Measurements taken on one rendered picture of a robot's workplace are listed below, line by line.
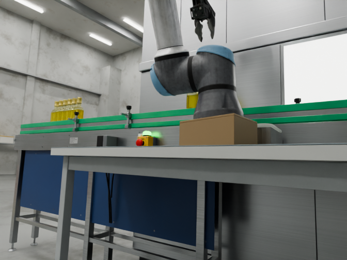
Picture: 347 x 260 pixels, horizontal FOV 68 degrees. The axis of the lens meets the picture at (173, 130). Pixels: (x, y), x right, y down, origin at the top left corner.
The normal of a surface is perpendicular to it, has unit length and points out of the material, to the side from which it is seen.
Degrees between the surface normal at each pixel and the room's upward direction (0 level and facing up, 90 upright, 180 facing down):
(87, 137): 90
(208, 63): 90
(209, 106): 73
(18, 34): 90
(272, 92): 90
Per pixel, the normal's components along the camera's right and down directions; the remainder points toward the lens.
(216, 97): -0.17, -0.44
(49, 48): 0.80, -0.05
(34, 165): -0.53, -0.12
